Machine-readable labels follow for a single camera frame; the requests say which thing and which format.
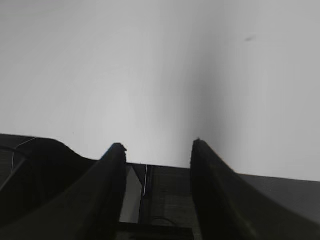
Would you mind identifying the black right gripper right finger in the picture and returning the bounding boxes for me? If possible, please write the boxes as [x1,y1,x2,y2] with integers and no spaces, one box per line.
[190,138,320,240]

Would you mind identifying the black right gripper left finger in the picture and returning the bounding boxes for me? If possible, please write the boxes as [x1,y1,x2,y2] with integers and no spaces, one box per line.
[0,142,127,240]

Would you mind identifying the black tote bag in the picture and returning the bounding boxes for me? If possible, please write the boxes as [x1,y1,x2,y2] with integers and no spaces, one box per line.
[0,133,320,240]

